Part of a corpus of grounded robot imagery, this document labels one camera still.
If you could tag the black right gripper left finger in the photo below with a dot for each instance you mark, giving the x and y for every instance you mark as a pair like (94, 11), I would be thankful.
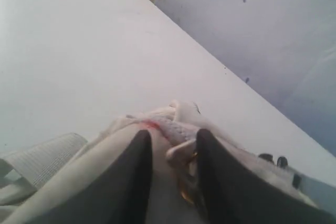
(119, 195)

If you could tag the white fabric backpack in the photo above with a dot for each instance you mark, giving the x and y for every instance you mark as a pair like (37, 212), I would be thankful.
(170, 165)

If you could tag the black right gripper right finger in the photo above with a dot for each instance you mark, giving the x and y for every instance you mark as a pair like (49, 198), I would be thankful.
(234, 194)

